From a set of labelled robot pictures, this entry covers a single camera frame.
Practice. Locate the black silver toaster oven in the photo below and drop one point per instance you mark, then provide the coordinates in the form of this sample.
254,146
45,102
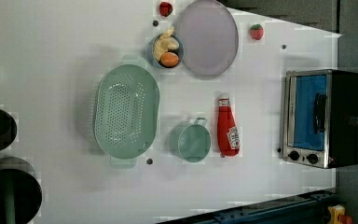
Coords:
319,115

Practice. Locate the yellow red toy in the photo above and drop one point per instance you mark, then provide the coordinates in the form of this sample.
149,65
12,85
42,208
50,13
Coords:
338,215

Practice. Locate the red ketchup bottle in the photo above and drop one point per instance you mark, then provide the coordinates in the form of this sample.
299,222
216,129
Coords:
227,132

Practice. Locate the red toy strawberry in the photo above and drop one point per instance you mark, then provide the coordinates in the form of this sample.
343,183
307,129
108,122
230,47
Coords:
257,32

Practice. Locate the green metal mug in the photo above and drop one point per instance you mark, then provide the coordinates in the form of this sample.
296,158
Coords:
190,141

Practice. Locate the lilac round plate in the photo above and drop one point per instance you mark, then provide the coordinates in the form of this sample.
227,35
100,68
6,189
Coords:
210,37

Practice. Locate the orange toy fruit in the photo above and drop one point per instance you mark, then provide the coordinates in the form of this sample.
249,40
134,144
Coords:
169,59

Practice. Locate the small blue bowl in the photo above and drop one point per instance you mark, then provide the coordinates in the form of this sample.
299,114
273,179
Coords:
180,52

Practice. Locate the beige toy pastry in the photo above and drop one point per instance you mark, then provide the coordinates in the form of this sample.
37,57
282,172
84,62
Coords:
164,43

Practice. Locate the green perforated colander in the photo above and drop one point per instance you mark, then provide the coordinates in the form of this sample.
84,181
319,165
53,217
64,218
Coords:
126,112

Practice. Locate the blue metal frame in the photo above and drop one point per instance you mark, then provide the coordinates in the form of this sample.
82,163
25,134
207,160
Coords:
307,208

